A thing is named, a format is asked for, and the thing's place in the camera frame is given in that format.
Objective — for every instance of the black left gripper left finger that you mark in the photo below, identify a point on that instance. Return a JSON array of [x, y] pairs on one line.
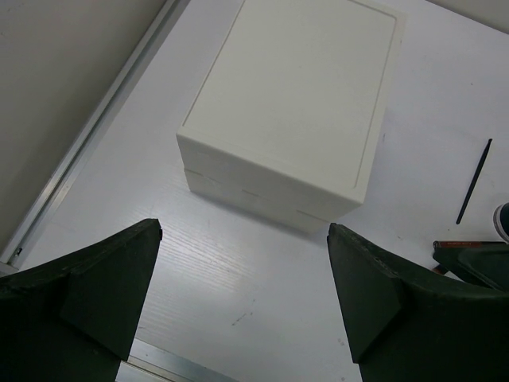
[[75, 318]]

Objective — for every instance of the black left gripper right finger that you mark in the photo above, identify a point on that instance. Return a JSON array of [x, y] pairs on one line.
[[407, 323]]

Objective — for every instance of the thin black makeup pencil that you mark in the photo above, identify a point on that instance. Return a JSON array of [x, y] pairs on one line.
[[475, 178]]

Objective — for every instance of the navy round compact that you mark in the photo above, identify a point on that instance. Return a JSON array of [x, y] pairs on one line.
[[501, 221]]

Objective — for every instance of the white drawer cabinet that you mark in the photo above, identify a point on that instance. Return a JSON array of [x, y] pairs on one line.
[[286, 122]]

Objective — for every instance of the aluminium table rail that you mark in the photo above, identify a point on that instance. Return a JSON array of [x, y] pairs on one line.
[[66, 66]]

